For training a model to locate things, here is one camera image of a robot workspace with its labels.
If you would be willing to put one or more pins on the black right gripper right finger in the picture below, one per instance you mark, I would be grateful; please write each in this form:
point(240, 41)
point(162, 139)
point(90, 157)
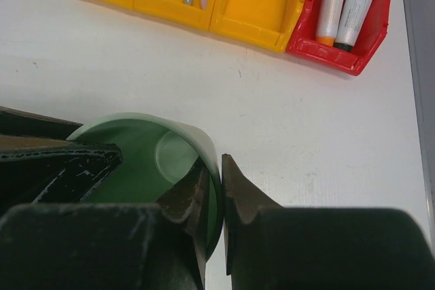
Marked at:
point(269, 246)

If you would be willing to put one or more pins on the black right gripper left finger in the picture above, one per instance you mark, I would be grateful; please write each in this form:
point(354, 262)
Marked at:
point(110, 246)

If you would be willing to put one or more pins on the green plastic cup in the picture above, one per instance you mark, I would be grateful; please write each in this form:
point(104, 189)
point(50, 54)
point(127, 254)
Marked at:
point(156, 154)

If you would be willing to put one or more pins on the brown oval wooden tray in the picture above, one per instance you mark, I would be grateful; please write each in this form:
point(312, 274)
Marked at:
point(24, 124)

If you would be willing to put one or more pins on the red plastic bin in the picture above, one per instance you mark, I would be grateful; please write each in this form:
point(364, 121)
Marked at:
point(374, 30)

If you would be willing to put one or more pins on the yellow bin right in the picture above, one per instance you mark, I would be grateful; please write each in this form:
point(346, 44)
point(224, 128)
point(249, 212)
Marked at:
point(268, 24)

